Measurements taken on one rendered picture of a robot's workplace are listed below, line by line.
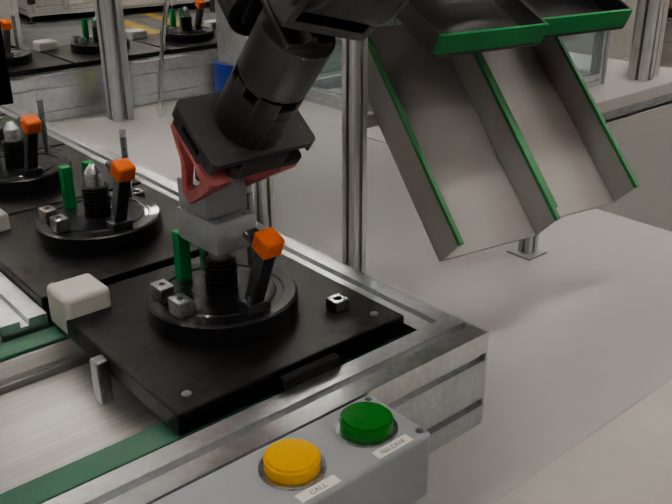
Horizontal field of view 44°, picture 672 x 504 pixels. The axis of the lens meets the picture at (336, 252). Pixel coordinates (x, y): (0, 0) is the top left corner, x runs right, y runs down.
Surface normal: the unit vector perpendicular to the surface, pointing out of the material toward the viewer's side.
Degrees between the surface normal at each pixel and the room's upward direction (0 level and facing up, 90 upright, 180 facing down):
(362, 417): 0
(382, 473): 90
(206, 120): 40
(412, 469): 90
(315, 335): 0
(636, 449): 0
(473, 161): 45
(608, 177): 90
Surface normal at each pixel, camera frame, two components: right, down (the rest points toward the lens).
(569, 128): 0.36, -0.40
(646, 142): 0.65, 0.31
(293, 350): 0.00, -0.91
